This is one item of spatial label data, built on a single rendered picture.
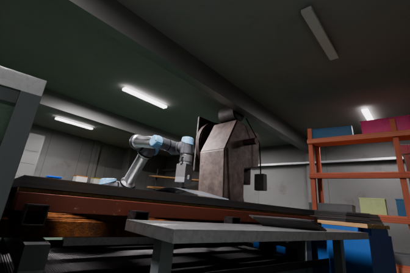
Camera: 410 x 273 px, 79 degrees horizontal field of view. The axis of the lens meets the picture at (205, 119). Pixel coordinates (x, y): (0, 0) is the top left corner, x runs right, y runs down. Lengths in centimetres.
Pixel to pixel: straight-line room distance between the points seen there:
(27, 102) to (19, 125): 5
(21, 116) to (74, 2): 274
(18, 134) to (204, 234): 48
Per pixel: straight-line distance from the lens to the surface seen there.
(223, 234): 72
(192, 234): 65
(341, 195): 867
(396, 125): 495
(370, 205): 479
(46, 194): 84
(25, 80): 69
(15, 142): 65
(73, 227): 100
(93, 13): 339
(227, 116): 543
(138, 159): 194
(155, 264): 76
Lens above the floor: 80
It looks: 20 degrees up
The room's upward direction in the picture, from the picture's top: 5 degrees clockwise
